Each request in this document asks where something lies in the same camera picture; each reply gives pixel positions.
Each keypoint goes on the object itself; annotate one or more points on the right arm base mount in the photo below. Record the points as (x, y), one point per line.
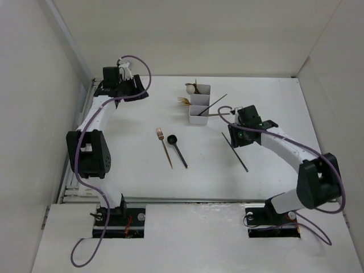
(263, 224)

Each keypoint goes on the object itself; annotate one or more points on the aluminium rail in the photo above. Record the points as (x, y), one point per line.
(74, 139)
(145, 200)

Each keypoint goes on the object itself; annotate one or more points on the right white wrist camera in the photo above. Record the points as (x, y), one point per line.
(234, 110)

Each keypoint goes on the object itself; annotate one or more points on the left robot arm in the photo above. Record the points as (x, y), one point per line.
(89, 155)

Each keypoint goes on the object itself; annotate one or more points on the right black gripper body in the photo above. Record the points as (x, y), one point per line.
(239, 136)

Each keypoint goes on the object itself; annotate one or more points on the rose gold fork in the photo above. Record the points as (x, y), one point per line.
(160, 136)

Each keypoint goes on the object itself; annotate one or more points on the gold green-handled fork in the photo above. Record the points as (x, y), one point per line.
(184, 104)
(182, 100)

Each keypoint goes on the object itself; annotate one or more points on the brown wooden spoon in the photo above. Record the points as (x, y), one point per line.
(196, 89)

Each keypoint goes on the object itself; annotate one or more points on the white three-compartment container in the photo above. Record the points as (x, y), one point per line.
(199, 102)

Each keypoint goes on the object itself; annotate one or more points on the aluminium rail front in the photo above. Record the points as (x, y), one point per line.
(145, 200)

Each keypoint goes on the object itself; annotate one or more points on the black chopstick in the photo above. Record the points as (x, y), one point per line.
(235, 153)
(203, 111)

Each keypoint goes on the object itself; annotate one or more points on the black spoon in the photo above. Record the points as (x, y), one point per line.
(172, 140)

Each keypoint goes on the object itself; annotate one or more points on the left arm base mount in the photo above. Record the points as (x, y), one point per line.
(128, 224)

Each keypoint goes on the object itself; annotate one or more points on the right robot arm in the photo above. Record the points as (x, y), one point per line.
(318, 176)

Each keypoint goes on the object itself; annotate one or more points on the aluminium rail left side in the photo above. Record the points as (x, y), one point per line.
(74, 139)

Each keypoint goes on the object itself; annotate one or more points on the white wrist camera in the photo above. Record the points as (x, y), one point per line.
(124, 69)
(234, 110)

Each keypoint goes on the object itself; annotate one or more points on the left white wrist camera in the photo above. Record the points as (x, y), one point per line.
(124, 69)

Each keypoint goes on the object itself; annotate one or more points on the white ceramic spoon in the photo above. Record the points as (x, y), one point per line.
(190, 89)

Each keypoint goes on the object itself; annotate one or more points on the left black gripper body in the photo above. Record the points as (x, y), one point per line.
(130, 87)

